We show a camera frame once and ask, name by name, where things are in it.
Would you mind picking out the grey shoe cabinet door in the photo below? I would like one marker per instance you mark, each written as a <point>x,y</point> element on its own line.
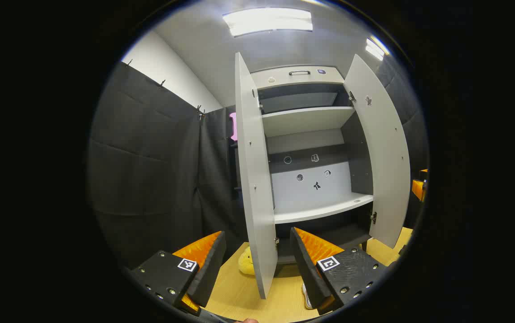
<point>385,157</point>
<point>255,202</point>

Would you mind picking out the grey shoe cabinet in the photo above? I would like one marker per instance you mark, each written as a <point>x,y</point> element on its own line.
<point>307,119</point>

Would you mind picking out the large ceiling light panel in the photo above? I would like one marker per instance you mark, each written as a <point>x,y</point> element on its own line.
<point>266,20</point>

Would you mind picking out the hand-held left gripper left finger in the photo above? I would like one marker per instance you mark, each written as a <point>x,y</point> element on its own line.
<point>210,269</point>

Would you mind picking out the yellow plush toy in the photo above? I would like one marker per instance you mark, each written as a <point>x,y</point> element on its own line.
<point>245,262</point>

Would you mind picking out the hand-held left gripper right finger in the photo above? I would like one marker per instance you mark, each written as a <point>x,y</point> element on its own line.
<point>307,269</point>

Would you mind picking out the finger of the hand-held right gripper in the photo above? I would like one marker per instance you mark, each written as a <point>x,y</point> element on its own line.
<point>417,189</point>

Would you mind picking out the white striped shoe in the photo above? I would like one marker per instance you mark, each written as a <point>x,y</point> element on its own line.
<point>305,294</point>

